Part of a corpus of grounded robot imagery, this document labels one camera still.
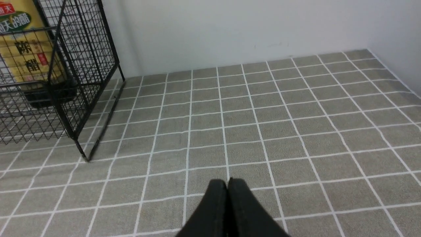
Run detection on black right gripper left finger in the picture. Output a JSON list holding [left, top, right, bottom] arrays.
[[176, 179, 228, 237]]

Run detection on black wire mesh shelf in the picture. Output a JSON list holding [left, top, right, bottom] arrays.
[[0, 0, 125, 162]]

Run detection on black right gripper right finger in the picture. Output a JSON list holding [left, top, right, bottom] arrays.
[[227, 177, 289, 237]]

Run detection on dark vinegar bottle yellow label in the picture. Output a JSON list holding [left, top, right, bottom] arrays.
[[1, 0, 77, 109]]

